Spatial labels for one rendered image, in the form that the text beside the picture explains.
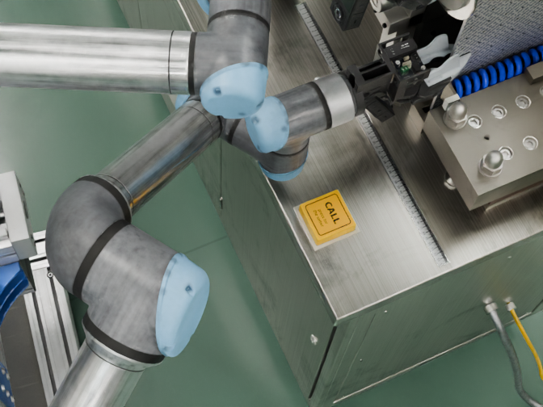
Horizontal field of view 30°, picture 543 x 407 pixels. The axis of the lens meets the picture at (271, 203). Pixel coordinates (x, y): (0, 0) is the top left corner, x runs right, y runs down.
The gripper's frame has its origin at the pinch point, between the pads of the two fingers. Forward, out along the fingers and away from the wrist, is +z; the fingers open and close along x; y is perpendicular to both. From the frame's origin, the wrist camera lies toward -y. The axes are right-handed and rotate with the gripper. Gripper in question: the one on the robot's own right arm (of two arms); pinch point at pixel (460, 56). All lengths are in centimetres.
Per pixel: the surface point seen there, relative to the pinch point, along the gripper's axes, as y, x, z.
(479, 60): -3.4, -0.3, 4.1
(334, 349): -45, -25, -29
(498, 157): -1.6, -16.9, -2.5
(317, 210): -16.6, -8.7, -27.1
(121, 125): -109, 66, -41
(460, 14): 12.2, 0.6, -2.8
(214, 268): -109, 19, -34
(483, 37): 4.0, -0.3, 2.9
